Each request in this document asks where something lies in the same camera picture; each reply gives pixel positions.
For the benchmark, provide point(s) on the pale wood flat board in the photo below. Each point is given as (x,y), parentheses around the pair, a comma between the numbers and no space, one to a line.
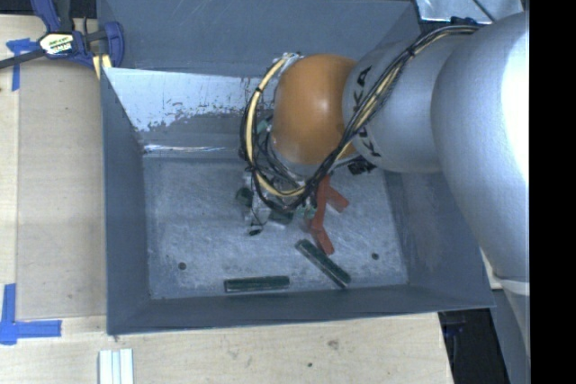
(58,193)

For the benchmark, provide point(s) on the dark green flat block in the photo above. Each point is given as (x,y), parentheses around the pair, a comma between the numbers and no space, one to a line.
(256,284)
(324,263)

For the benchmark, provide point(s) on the grey metal bin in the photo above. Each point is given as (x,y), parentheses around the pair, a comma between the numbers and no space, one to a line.
(202,27)

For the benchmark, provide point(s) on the black cylinder on white bracket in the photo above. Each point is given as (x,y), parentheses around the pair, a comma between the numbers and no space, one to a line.
(361,166)

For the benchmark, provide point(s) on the red-brown flat block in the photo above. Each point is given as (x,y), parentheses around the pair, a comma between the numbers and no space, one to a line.
(338,201)
(325,242)
(320,207)

